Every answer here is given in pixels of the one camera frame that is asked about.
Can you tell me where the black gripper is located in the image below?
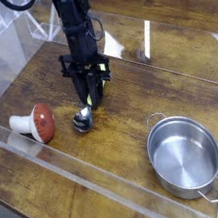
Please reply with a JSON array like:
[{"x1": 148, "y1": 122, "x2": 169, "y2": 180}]
[{"x1": 58, "y1": 22, "x2": 111, "y2": 109}]

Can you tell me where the green handled metal spoon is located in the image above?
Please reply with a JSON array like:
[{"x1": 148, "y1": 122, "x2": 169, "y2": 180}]
[{"x1": 73, "y1": 63, "x2": 111, "y2": 133}]

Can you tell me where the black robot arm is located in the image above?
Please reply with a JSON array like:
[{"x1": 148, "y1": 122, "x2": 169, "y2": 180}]
[{"x1": 52, "y1": 0, "x2": 112, "y2": 109}]

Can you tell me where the red cap toy mushroom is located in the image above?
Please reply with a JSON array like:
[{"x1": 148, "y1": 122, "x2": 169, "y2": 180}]
[{"x1": 9, "y1": 103, "x2": 55, "y2": 144}]

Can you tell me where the stainless steel pot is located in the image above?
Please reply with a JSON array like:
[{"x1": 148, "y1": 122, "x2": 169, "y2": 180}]
[{"x1": 146, "y1": 112, "x2": 218, "y2": 204}]

